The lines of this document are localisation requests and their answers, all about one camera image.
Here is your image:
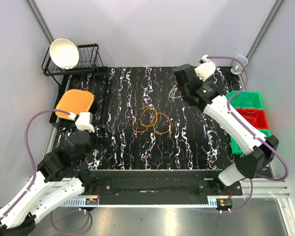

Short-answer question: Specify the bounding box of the black marbled mat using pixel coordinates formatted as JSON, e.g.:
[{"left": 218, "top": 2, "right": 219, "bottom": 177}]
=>
[{"left": 53, "top": 65, "right": 246, "bottom": 171}]

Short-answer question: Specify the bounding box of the orange woven basket tray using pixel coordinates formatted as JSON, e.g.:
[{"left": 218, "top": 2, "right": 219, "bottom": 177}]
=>
[{"left": 56, "top": 89, "right": 94, "bottom": 115}]

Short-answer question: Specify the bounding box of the black tray under basket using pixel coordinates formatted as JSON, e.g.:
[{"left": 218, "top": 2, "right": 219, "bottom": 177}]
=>
[{"left": 55, "top": 72, "right": 110, "bottom": 124}]

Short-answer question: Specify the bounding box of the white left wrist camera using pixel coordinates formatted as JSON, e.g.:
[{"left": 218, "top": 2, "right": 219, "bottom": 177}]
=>
[{"left": 68, "top": 112, "right": 95, "bottom": 133}]

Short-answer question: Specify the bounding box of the red bin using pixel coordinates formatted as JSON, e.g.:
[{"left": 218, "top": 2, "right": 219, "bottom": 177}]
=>
[{"left": 236, "top": 108, "right": 269, "bottom": 129}]

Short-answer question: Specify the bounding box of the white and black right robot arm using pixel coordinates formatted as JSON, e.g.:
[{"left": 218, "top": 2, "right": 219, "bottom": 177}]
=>
[{"left": 174, "top": 62, "right": 279, "bottom": 195}]

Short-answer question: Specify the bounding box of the white cable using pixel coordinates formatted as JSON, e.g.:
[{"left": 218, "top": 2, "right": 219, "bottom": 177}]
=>
[{"left": 168, "top": 85, "right": 182, "bottom": 100}]

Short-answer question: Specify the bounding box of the blue cable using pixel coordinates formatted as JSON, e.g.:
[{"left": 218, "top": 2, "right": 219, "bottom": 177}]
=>
[{"left": 233, "top": 97, "right": 259, "bottom": 114}]

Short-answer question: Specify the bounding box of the green bin far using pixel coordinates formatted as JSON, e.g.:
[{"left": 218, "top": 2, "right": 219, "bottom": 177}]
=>
[{"left": 231, "top": 91, "right": 264, "bottom": 110}]

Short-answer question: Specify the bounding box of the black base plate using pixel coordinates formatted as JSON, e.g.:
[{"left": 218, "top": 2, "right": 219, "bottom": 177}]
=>
[{"left": 91, "top": 170, "right": 243, "bottom": 208}]

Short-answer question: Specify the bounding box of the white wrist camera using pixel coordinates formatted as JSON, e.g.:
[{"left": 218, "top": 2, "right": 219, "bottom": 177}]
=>
[
  {"left": 68, "top": 112, "right": 95, "bottom": 133},
  {"left": 195, "top": 55, "right": 216, "bottom": 82}
]

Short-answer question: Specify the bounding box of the green bin near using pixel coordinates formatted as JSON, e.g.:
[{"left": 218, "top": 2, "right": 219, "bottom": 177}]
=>
[{"left": 231, "top": 129, "right": 271, "bottom": 156}]

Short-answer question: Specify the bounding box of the white bowl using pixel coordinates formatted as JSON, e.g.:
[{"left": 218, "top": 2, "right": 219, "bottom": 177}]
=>
[{"left": 49, "top": 38, "right": 80, "bottom": 69}]

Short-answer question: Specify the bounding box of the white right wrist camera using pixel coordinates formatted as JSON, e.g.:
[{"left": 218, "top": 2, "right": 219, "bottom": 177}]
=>
[{"left": 195, "top": 55, "right": 216, "bottom": 82}]

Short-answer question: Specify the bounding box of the aluminium frame rail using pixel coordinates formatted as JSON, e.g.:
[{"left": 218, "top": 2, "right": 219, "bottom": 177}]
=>
[{"left": 13, "top": 177, "right": 295, "bottom": 236}]

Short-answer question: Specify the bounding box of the orange cable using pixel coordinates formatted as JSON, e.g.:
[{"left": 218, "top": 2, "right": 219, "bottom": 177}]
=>
[{"left": 245, "top": 114, "right": 264, "bottom": 128}]

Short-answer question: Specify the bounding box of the yellow cable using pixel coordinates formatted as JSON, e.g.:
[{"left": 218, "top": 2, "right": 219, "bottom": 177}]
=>
[{"left": 133, "top": 106, "right": 172, "bottom": 135}]

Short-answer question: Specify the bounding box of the black wire dish rack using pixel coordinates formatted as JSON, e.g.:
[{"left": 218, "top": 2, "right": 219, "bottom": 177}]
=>
[{"left": 41, "top": 38, "right": 107, "bottom": 78}]

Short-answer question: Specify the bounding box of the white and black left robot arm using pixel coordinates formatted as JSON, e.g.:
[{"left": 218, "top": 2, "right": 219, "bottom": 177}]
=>
[{"left": 0, "top": 126, "right": 112, "bottom": 236}]

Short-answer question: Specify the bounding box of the white mug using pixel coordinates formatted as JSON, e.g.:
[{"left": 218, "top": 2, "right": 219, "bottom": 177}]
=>
[{"left": 231, "top": 55, "right": 249, "bottom": 75}]

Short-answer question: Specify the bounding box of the brown cable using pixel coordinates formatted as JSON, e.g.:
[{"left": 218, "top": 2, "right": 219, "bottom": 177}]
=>
[{"left": 113, "top": 92, "right": 143, "bottom": 109}]

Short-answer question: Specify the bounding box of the green bin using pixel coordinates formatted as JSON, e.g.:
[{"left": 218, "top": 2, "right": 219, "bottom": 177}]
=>
[
  {"left": 231, "top": 129, "right": 271, "bottom": 156},
  {"left": 231, "top": 91, "right": 264, "bottom": 110}
]

